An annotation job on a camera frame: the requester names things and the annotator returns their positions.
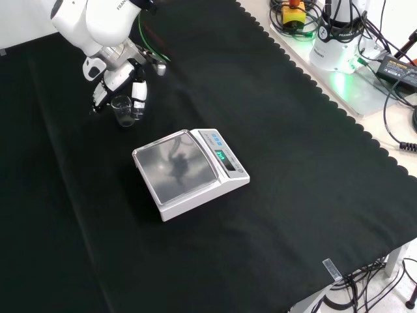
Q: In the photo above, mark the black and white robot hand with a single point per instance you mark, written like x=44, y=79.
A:
x=119, y=76

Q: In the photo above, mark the small clear glass beaker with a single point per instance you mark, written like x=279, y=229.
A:
x=123, y=114

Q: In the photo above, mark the white electronic balance steel pan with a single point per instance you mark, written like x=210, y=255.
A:
x=177, y=169

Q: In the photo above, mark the black bench cloth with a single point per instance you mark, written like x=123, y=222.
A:
x=277, y=130

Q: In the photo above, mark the yellow stop button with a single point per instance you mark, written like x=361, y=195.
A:
x=293, y=13

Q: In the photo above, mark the black power adapter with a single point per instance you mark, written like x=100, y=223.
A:
x=397, y=70

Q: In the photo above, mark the red and black tripod leg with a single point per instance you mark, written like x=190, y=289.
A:
x=406, y=45

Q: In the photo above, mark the white bench leg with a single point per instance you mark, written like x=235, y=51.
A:
x=395, y=261

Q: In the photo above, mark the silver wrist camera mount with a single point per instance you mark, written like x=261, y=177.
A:
x=159, y=68

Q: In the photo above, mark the pale metal base plate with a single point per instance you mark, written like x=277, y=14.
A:
x=352, y=91

